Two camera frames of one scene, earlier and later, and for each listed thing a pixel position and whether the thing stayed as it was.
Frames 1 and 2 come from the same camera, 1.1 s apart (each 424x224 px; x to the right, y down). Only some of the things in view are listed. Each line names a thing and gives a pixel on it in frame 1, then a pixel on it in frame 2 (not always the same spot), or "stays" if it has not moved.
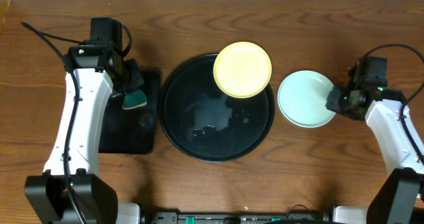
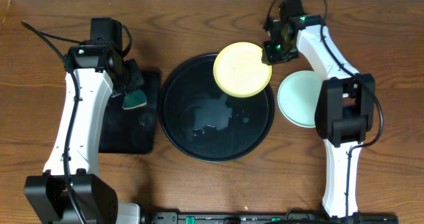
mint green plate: (302, 99) stays
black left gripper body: (133, 79) stays
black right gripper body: (338, 101) to (283, 51)
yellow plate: (242, 69) stays
